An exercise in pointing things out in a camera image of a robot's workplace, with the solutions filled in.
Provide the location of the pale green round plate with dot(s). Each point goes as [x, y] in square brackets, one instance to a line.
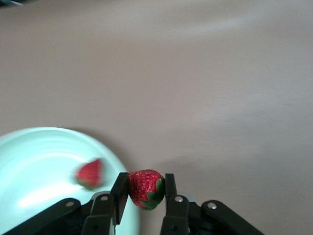
[36, 166]

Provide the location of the brown table mat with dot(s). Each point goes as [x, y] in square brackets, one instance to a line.
[171, 73]

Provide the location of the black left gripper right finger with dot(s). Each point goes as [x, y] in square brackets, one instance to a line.
[178, 215]

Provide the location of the red strawberry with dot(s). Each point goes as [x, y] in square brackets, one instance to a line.
[89, 173]
[144, 188]

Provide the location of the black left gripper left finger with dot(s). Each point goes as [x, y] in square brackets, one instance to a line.
[102, 215]

